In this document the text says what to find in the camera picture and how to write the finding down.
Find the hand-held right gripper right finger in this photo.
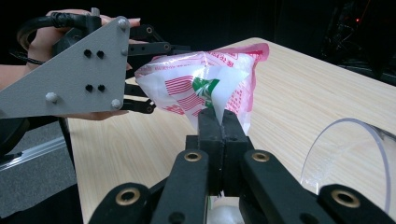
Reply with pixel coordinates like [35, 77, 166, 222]
[222, 108, 255, 198]

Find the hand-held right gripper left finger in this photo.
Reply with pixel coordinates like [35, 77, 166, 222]
[185, 107, 225, 198]

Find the pink and white plastic bag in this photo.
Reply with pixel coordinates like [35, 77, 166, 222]
[134, 42, 271, 135]

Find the clear jar with hinged lid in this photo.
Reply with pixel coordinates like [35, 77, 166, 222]
[206, 117, 392, 224]

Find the dark equipment with red light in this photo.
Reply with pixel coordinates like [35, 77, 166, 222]
[321, 0, 396, 87]

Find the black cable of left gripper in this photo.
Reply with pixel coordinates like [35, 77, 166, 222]
[17, 12, 105, 52]

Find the aluminium floor rail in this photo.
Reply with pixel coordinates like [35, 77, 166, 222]
[0, 135, 67, 172]

